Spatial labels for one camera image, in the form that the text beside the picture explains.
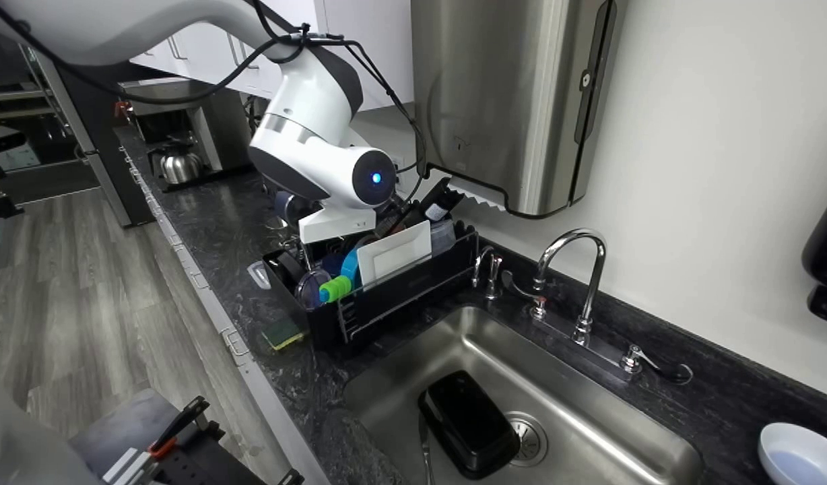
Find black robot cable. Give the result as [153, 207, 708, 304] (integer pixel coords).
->
[0, 0, 435, 184]

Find black rectangular container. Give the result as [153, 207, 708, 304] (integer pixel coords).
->
[416, 368, 522, 482]

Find dark metal frame post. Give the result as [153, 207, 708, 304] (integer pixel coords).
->
[34, 50, 163, 231]

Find chrome faucet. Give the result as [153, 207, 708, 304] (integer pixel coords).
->
[521, 227, 698, 391]

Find white rectangular board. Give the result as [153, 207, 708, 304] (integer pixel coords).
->
[354, 218, 436, 293]

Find steel kettle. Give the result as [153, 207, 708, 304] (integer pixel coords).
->
[148, 145, 206, 192]

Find black dish rack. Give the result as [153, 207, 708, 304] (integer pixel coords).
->
[246, 173, 479, 355]

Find dark blue mug clear lid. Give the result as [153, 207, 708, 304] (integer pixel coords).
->
[269, 185, 314, 227]

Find stainless steel sink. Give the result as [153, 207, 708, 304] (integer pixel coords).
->
[343, 301, 708, 485]

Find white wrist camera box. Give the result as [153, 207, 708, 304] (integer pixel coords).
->
[298, 201, 384, 249]

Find clear round cup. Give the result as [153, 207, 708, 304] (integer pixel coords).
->
[293, 261, 341, 312]

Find dark countertop appliance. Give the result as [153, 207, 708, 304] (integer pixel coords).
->
[124, 79, 260, 193]

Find small white bowl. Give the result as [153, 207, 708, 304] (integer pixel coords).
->
[758, 418, 827, 485]

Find grey tool plate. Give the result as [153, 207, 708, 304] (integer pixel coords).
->
[70, 385, 308, 485]

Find black orange handled tool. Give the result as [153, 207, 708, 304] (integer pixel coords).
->
[145, 393, 214, 467]

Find blue bowl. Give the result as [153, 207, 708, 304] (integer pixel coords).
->
[337, 249, 365, 288]

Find green yellow sponge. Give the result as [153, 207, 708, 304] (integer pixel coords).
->
[256, 320, 308, 355]

